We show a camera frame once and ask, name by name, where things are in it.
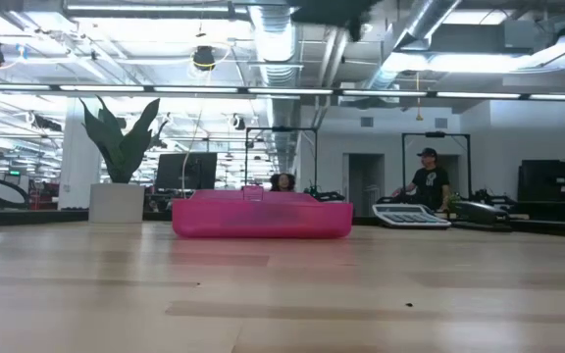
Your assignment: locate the silver round ventilation duct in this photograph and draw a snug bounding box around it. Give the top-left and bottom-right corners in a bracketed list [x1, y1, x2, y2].
[248, 4, 299, 173]

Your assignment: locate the grey desktop calculator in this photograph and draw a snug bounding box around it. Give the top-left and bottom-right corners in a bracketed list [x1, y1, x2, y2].
[371, 203, 453, 230]

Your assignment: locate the black table frame rail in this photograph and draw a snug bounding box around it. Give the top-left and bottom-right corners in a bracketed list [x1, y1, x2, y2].
[0, 209, 565, 240]

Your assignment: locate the black cabinet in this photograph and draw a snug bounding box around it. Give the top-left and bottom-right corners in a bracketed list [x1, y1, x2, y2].
[517, 158, 565, 222]

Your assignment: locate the green broad-leaf plant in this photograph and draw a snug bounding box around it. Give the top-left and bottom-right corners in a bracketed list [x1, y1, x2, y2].
[78, 96, 169, 184]

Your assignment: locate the long LED light bar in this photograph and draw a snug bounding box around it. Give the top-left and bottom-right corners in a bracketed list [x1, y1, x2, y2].
[0, 82, 565, 102]

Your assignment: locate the black metal frame stand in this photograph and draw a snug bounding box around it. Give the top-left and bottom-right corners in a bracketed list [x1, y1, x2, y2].
[401, 131, 472, 202]

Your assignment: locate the black computer monitor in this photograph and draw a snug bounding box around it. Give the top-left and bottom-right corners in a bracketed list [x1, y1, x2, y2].
[154, 152, 219, 191]

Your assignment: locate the white square planter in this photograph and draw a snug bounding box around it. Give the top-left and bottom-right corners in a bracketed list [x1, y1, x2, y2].
[88, 182, 145, 225]

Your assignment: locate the black stapler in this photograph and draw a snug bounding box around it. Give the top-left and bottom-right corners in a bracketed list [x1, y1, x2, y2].
[451, 200, 512, 227]

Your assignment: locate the silver slanted ventilation duct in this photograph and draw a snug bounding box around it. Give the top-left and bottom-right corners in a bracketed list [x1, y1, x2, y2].
[365, 0, 463, 92]

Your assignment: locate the pink translucent plastic pencil box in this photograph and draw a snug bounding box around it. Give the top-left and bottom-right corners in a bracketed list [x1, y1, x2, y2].
[171, 184, 354, 240]

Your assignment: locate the person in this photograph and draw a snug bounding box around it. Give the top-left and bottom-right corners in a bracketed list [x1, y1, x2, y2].
[392, 147, 453, 213]
[268, 172, 297, 193]

